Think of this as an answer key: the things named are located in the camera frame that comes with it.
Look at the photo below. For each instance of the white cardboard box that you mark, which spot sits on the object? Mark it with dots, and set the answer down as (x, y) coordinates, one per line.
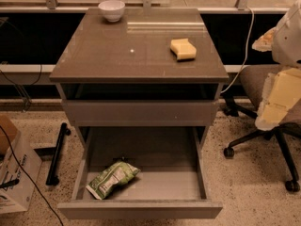
(20, 162)

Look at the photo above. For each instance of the black metal bar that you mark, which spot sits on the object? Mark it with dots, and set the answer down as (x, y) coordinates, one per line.
(52, 178)

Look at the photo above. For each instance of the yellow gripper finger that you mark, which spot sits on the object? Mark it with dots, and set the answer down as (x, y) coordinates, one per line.
(281, 98)
(264, 42)

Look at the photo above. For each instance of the green jalapeno chip bag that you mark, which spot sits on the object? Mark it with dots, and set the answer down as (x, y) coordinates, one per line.
(118, 174)

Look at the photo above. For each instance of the white ceramic bowl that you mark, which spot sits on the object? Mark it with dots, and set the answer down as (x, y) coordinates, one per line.
(112, 10)

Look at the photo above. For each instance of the yellow sponge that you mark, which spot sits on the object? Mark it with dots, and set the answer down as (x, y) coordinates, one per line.
(183, 49)

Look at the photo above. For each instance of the brown office chair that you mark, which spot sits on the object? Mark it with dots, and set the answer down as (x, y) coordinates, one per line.
(252, 79)

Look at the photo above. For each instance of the closed grey top drawer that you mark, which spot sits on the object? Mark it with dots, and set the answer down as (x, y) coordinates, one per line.
(100, 113)

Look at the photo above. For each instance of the open grey middle drawer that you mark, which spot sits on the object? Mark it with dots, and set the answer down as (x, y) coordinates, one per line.
(170, 183)

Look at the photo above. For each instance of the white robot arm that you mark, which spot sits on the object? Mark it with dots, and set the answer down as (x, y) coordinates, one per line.
(286, 46)

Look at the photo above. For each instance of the grey drawer cabinet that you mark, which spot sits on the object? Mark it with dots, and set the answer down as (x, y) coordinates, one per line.
(131, 61)

